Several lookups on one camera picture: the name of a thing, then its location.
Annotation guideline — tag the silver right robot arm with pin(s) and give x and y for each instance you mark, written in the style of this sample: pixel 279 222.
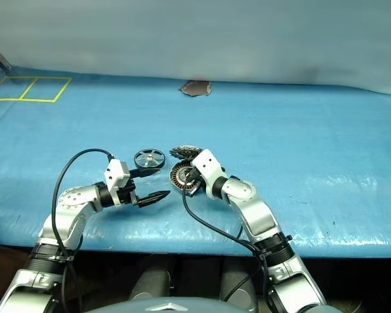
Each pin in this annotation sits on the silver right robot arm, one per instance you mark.
pixel 257 212

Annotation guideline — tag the dark rounded shape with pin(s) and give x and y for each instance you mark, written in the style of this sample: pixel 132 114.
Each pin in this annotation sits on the dark rounded shape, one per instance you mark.
pixel 150 280
pixel 238 287

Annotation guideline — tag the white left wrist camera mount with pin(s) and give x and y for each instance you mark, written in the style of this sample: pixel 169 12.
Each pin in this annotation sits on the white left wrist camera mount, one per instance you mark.
pixel 115 169

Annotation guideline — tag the silver ribbed motor lid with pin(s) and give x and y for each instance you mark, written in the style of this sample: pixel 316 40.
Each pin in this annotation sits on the silver ribbed motor lid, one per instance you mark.
pixel 185 151

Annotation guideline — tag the motor housing with copper windings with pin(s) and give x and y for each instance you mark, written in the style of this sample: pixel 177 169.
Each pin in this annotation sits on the motor housing with copper windings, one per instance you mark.
pixel 177 177

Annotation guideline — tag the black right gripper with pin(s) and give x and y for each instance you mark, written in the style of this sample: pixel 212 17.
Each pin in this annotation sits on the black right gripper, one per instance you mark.
pixel 197 189

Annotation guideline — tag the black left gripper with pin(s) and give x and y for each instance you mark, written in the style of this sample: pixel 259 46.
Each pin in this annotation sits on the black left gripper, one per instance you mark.
pixel 128 195

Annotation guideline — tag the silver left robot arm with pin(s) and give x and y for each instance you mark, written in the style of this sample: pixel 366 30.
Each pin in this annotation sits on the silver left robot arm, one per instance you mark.
pixel 71 208

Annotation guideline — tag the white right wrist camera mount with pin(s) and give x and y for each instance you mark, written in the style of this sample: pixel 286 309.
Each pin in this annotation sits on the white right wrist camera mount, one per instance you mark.
pixel 208 166

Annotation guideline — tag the blue-grey robot torso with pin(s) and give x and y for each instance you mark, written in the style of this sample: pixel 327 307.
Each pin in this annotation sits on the blue-grey robot torso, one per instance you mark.
pixel 169 308

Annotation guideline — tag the yellow tape grid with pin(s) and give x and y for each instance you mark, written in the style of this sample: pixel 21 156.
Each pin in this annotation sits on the yellow tape grid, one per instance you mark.
pixel 36 77

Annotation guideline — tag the blue plastic table cover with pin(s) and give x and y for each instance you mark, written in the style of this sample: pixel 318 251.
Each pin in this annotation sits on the blue plastic table cover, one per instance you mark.
pixel 280 146

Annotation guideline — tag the silver spoked wheel part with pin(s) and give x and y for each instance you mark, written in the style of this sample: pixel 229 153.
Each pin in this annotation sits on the silver spoked wheel part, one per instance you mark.
pixel 149 159

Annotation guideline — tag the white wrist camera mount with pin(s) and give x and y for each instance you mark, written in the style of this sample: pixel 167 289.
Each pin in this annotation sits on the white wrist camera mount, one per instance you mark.
pixel 208 166
pixel 115 169

